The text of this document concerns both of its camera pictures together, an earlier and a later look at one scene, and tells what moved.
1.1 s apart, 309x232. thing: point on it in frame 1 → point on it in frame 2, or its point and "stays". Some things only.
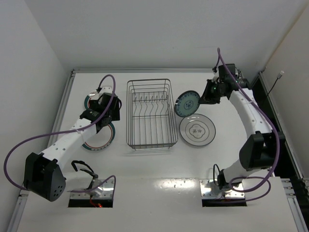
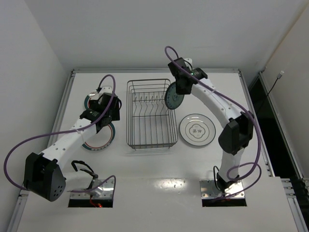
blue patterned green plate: (187, 103) → (173, 100)
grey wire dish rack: (151, 121) stays
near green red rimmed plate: (102, 140) stays
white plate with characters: (197, 129) stays
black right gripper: (208, 91) → (181, 88)
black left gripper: (112, 106) stays
